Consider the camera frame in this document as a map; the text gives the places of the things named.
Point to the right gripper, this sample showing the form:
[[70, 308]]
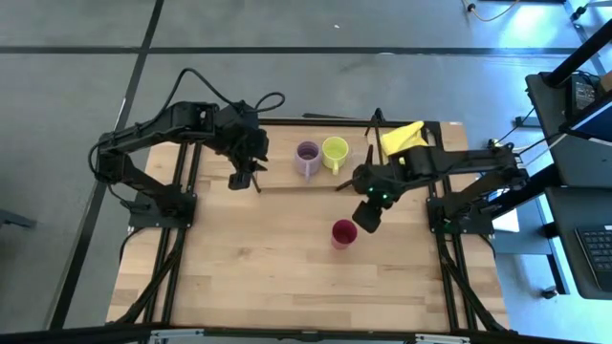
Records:
[[382, 181]]

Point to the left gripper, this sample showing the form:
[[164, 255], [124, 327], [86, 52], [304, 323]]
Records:
[[251, 143]]

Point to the pink ribbed ceramic mug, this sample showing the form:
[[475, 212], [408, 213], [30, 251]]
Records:
[[307, 154]]

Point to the yellow mug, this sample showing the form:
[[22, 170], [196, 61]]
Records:
[[334, 150]]

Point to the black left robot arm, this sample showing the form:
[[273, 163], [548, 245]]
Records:
[[143, 133]]

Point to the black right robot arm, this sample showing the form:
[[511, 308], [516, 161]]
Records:
[[478, 157]]

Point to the tall magenta plastic cup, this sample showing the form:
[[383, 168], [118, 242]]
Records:
[[344, 234]]

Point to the yellow cloth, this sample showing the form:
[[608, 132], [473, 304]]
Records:
[[401, 138]]

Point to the silver aluminium front bar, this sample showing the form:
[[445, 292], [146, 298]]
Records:
[[306, 337]]

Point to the black caster wheel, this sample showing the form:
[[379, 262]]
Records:
[[550, 292]]

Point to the dark grey keyboard desk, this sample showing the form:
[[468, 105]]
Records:
[[569, 267]]

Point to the black keyboard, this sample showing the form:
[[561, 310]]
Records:
[[597, 253]]

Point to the black power brick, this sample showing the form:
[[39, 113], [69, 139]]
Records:
[[583, 95]]

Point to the black diagonal pole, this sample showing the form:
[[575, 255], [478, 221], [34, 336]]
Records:
[[578, 55]]

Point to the black aluminium frame rail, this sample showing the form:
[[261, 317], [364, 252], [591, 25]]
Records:
[[183, 165], [334, 122], [447, 277], [463, 277], [194, 165]]

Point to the black diagonal frame brace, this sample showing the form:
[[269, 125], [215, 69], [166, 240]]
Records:
[[473, 291], [148, 289]]

